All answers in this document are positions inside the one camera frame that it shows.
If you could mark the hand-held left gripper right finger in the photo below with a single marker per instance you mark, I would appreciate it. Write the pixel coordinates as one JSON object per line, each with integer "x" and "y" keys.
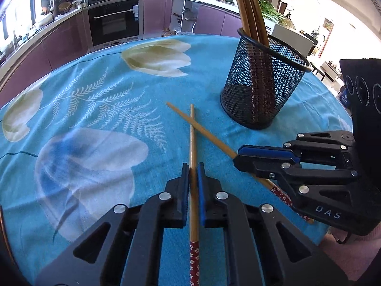
{"x": 201, "y": 190}

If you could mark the person's right forearm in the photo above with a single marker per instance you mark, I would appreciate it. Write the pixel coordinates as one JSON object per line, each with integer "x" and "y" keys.
{"x": 351, "y": 256}

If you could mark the black built-in oven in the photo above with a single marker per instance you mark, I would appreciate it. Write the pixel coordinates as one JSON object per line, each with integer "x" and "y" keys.
{"x": 113, "y": 23}

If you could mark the blue floral printed tablecloth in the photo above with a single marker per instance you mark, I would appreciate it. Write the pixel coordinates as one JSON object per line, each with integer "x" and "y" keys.
{"x": 89, "y": 95}

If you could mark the green leafy vegetables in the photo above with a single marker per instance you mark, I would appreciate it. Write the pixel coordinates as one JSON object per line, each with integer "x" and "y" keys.
{"x": 269, "y": 9}

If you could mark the white appliance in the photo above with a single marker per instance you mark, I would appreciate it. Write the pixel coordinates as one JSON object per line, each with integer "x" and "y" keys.
{"x": 291, "y": 37}

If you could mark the woven round bowl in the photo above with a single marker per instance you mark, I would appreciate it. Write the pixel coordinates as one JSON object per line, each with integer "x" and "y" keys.
{"x": 63, "y": 6}

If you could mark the bundle of bamboo chopsticks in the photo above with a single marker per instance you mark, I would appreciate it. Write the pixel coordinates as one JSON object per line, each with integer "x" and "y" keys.
{"x": 251, "y": 12}

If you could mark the kitchen window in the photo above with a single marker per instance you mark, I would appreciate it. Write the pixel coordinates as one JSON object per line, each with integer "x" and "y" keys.
{"x": 20, "y": 6}

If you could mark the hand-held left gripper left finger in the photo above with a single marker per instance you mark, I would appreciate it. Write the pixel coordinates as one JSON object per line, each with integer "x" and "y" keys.
{"x": 186, "y": 190}

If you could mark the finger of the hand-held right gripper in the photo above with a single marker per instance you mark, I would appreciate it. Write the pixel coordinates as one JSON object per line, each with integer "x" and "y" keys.
{"x": 253, "y": 164}
{"x": 268, "y": 152}

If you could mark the purple kitchen cabinets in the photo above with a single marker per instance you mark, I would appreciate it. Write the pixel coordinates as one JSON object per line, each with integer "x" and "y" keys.
{"x": 59, "y": 44}

